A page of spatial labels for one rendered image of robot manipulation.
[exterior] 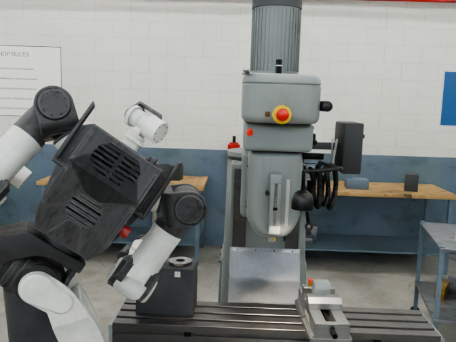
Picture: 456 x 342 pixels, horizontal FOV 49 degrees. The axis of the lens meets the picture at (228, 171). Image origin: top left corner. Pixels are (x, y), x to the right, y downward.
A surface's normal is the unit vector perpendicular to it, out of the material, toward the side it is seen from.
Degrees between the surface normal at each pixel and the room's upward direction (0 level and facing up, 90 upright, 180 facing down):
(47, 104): 74
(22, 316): 94
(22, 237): 90
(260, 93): 90
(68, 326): 114
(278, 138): 90
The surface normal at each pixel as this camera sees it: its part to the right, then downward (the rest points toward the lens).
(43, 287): 0.32, 0.14
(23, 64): -0.03, 0.14
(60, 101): 0.42, -0.13
